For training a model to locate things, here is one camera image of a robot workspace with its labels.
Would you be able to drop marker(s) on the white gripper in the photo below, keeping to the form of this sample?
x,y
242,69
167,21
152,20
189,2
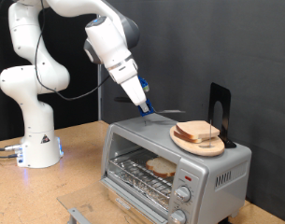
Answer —
x,y
131,84

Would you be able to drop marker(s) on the metal spatula with blue block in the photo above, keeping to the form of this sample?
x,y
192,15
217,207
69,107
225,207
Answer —
x,y
147,111

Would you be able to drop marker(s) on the white bread slice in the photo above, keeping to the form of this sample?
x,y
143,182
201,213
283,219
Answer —
x,y
162,168
198,128
182,137

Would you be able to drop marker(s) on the glass oven door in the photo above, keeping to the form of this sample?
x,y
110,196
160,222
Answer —
x,y
123,202

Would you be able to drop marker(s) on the silver oven knob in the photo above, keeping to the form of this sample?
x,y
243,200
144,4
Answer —
x,y
183,193
178,216

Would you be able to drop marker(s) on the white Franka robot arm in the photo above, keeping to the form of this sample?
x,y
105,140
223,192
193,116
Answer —
x,y
33,81

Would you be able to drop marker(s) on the silver toaster oven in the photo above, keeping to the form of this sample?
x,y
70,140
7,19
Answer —
x,y
142,133

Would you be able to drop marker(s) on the metal oven rack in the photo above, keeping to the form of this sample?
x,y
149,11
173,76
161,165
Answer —
x,y
132,174

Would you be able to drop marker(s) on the red oven indicator light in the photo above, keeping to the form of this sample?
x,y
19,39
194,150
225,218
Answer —
x,y
188,178

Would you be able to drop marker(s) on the vertical metal pole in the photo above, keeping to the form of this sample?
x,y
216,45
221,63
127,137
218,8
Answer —
x,y
99,102

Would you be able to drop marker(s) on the round wooden board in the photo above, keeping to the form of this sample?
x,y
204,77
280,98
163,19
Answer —
x,y
201,150

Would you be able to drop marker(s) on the black metal bookend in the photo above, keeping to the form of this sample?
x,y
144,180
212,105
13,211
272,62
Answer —
x,y
215,93

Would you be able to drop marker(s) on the thin metal pin on board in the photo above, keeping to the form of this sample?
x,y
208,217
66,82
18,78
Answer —
x,y
210,137

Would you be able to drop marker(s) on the wooden crate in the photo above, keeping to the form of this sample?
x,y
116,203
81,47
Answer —
x,y
114,202

